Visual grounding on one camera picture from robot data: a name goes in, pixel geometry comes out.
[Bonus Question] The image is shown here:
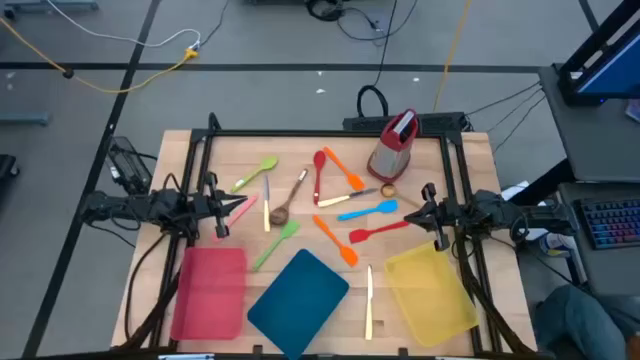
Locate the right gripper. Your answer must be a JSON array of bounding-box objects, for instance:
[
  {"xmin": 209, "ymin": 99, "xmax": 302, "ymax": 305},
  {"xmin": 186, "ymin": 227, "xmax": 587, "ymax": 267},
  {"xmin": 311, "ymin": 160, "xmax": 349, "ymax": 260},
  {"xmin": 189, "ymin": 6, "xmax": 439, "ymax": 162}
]
[{"xmin": 403, "ymin": 182, "xmax": 477, "ymax": 252}]

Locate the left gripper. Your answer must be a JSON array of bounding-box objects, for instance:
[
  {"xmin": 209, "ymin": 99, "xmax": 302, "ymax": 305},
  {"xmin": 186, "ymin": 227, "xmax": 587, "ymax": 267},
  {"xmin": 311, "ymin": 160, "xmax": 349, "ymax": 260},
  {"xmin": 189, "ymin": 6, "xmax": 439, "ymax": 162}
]
[{"xmin": 191, "ymin": 171, "xmax": 249, "ymax": 240}]

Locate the pink silicone spatula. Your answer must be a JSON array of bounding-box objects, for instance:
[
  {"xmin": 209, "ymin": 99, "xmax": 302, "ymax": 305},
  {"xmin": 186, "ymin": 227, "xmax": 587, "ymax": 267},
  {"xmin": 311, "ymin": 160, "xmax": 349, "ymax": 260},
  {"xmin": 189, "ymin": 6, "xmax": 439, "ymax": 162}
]
[{"xmin": 212, "ymin": 193, "xmax": 260, "ymax": 241}]

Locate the blue silicone spatula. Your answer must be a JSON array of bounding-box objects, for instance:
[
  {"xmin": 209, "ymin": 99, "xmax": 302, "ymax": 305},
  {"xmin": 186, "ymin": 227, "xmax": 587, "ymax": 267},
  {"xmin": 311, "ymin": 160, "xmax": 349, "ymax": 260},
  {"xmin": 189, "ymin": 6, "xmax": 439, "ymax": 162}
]
[{"xmin": 336, "ymin": 199, "xmax": 400, "ymax": 222}]

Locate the table knife cream handle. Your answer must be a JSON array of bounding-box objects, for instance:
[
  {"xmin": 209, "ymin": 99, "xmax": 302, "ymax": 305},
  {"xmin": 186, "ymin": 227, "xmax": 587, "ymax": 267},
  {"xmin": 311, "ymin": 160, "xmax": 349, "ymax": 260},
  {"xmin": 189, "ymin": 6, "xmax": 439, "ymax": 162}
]
[
  {"xmin": 262, "ymin": 174, "xmax": 272, "ymax": 234},
  {"xmin": 364, "ymin": 264, "xmax": 375, "ymax": 342}
]

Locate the brown wooden spoon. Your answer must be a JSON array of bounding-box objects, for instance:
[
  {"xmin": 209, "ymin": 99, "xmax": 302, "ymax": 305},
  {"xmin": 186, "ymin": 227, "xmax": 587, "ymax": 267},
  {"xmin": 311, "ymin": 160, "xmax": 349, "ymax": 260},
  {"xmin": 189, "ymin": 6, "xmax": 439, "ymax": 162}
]
[{"xmin": 268, "ymin": 168, "xmax": 310, "ymax": 227}]

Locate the green silicone spoon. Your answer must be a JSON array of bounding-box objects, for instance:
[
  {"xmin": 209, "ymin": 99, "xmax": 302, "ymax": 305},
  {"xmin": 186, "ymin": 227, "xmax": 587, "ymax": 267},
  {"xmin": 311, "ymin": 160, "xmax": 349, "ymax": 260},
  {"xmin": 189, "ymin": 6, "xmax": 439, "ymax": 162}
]
[{"xmin": 229, "ymin": 155, "xmax": 279, "ymax": 194}]

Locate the green silicone spatula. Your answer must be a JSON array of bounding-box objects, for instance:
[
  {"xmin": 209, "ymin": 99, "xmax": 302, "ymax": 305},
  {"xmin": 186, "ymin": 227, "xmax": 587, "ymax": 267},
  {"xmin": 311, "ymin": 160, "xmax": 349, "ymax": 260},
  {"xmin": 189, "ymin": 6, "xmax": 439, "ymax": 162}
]
[{"xmin": 251, "ymin": 219, "xmax": 301, "ymax": 273}]

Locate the red silicone spatula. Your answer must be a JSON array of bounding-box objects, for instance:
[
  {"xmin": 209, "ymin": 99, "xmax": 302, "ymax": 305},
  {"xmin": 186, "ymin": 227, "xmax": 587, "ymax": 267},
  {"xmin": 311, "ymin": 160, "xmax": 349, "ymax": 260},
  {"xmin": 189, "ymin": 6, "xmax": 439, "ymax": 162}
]
[{"xmin": 348, "ymin": 220, "xmax": 411, "ymax": 245}]

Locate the orange silicone spatula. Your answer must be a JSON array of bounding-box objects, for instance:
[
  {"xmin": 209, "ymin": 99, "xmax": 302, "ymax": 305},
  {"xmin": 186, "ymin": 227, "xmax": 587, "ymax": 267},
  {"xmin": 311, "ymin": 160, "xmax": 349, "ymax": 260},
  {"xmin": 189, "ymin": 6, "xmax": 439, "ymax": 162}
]
[
  {"xmin": 322, "ymin": 145, "xmax": 367, "ymax": 192},
  {"xmin": 312, "ymin": 214, "xmax": 360, "ymax": 268}
]

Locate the paring knife cream handle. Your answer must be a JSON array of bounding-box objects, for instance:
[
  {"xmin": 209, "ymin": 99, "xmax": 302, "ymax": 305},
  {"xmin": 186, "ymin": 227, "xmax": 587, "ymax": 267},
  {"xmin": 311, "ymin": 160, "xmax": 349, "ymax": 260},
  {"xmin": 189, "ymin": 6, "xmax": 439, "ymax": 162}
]
[{"xmin": 316, "ymin": 187, "xmax": 380, "ymax": 209}]

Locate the red silicone spoon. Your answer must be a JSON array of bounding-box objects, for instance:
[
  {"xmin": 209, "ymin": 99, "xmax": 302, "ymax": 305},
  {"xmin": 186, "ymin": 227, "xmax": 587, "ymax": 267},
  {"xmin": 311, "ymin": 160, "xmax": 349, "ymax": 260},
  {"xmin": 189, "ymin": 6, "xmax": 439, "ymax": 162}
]
[{"xmin": 312, "ymin": 149, "xmax": 328, "ymax": 206}]

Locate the blue plastic bin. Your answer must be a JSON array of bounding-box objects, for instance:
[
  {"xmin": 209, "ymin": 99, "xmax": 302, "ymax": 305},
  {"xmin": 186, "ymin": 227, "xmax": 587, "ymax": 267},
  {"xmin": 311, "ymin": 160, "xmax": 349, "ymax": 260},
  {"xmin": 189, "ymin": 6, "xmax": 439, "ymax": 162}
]
[{"xmin": 246, "ymin": 248, "xmax": 351, "ymax": 360}]

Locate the steel box grater red trim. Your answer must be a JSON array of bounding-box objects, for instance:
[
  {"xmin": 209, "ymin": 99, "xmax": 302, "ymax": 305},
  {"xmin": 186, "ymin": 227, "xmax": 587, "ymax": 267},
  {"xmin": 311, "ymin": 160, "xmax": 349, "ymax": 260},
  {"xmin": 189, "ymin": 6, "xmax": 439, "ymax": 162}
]
[{"xmin": 366, "ymin": 108, "xmax": 420, "ymax": 184}]

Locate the yellow plastic bin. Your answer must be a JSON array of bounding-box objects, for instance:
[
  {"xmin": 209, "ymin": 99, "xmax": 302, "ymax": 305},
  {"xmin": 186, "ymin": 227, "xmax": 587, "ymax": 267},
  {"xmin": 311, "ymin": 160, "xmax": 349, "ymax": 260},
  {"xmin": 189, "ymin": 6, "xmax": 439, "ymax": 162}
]
[{"xmin": 383, "ymin": 240, "xmax": 480, "ymax": 349}]

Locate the red plastic bin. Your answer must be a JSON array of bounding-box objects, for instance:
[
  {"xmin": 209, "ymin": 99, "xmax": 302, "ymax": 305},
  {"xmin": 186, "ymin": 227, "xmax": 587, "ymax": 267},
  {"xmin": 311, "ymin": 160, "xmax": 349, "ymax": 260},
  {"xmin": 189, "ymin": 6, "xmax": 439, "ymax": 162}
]
[{"xmin": 169, "ymin": 246, "xmax": 249, "ymax": 342}]

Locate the black power strip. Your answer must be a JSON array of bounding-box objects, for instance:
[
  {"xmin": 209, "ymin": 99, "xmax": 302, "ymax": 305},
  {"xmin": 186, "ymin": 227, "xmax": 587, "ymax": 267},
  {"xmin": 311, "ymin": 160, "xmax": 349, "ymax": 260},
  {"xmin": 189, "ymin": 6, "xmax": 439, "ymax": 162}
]
[{"xmin": 342, "ymin": 111, "xmax": 467, "ymax": 134}]

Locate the black mesh power supply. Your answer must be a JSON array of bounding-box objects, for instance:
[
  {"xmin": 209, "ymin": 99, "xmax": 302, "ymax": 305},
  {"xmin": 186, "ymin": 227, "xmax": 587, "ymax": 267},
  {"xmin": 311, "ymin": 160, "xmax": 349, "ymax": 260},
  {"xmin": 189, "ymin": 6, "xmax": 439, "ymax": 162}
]
[{"xmin": 103, "ymin": 135, "xmax": 154, "ymax": 196}]

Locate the white bottle blue label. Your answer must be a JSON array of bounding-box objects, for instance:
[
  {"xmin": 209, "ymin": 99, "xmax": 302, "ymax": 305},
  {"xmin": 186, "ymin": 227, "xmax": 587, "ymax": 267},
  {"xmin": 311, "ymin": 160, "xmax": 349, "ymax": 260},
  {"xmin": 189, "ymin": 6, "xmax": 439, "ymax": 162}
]
[{"xmin": 538, "ymin": 230, "xmax": 576, "ymax": 258}]

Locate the person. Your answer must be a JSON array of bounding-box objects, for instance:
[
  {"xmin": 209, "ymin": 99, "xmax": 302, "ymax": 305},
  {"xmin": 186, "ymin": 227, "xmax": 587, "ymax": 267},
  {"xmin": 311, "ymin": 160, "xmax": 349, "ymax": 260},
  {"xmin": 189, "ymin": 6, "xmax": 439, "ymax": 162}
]
[{"xmin": 531, "ymin": 283, "xmax": 640, "ymax": 360}]

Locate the backlit black keyboard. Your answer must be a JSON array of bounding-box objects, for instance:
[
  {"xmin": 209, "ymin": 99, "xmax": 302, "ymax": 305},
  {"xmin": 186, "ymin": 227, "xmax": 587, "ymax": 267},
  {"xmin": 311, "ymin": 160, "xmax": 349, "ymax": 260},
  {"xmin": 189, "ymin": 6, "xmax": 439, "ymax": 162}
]
[{"xmin": 574, "ymin": 197, "xmax": 640, "ymax": 251}]

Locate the dark grey desk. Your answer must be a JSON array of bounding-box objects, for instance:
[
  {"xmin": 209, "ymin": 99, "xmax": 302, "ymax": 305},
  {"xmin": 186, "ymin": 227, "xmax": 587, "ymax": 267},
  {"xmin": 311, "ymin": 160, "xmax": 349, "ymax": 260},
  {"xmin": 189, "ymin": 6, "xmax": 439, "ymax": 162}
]
[{"xmin": 557, "ymin": 182, "xmax": 640, "ymax": 296}]

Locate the grey cart base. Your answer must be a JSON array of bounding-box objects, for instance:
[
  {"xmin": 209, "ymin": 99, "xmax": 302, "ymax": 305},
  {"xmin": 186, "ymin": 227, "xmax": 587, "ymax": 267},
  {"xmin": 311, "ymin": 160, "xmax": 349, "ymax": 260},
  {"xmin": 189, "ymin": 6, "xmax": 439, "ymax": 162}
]
[
  {"xmin": 0, "ymin": 111, "xmax": 51, "ymax": 127},
  {"xmin": 2, "ymin": 0, "xmax": 100, "ymax": 21}
]

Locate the black floor object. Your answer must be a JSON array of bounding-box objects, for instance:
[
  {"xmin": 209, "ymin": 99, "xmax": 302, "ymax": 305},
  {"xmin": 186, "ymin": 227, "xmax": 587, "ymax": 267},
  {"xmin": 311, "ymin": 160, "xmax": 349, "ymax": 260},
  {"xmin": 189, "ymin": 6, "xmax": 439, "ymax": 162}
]
[{"xmin": 0, "ymin": 153, "xmax": 21, "ymax": 181}]

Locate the computer monitor blue screen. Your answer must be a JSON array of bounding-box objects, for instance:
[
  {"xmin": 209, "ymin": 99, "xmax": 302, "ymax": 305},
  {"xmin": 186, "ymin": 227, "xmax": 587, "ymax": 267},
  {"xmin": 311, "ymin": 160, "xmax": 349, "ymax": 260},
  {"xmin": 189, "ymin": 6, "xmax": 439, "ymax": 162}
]
[{"xmin": 556, "ymin": 0, "xmax": 640, "ymax": 107}]

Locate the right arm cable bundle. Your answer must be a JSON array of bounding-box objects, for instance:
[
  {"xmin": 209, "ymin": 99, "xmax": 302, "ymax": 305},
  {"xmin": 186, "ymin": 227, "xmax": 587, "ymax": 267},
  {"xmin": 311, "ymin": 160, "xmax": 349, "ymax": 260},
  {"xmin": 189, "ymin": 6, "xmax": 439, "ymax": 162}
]
[{"xmin": 452, "ymin": 239, "xmax": 536, "ymax": 357}]

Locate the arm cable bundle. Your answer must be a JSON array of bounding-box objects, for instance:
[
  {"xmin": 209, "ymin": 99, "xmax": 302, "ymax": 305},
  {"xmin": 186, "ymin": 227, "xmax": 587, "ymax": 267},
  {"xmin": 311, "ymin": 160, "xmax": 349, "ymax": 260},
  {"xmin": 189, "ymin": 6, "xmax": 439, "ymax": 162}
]
[
  {"xmin": 122, "ymin": 230, "xmax": 184, "ymax": 351},
  {"xmin": 452, "ymin": 239, "xmax": 536, "ymax": 357}
]

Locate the thin black cable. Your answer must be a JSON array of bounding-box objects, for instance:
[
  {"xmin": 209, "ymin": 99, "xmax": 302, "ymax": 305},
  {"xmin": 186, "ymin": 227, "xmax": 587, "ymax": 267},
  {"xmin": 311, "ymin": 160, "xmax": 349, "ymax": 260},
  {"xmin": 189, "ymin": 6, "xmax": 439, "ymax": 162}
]
[
  {"xmin": 464, "ymin": 81, "xmax": 543, "ymax": 117},
  {"xmin": 486, "ymin": 87, "xmax": 545, "ymax": 135},
  {"xmin": 491, "ymin": 94, "xmax": 547, "ymax": 154}
]

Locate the coiled black cable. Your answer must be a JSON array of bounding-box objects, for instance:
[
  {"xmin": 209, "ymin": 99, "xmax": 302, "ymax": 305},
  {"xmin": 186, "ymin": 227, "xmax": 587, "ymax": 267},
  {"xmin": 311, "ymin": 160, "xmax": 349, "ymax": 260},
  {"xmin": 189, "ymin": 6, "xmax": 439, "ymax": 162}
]
[{"xmin": 355, "ymin": 83, "xmax": 390, "ymax": 119}]

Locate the yellow extension cable with plug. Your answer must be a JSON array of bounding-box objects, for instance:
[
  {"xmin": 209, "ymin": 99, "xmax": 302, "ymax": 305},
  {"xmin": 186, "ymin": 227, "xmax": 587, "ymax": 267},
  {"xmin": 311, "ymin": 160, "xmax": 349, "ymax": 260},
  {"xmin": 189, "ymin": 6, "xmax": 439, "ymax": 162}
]
[{"xmin": 0, "ymin": 17, "xmax": 200, "ymax": 95}]

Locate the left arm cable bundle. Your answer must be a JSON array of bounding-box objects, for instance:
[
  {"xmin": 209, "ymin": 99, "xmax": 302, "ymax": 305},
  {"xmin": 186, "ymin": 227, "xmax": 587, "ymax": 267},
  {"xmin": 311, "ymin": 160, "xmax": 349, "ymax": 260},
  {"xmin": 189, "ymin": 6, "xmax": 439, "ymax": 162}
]
[{"xmin": 122, "ymin": 230, "xmax": 184, "ymax": 351}]

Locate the white cable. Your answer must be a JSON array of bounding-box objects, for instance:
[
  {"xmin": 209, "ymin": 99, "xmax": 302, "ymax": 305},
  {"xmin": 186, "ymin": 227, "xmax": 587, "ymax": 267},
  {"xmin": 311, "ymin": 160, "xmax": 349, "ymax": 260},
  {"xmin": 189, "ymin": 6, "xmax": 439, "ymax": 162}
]
[{"xmin": 44, "ymin": 0, "xmax": 202, "ymax": 51}]

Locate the black cable bundle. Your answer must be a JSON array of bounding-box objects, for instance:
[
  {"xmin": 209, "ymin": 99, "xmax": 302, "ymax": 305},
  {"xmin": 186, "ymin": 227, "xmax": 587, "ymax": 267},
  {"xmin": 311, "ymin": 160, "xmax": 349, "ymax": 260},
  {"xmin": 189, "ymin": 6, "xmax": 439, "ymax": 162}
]
[{"xmin": 304, "ymin": 0, "xmax": 346, "ymax": 22}]

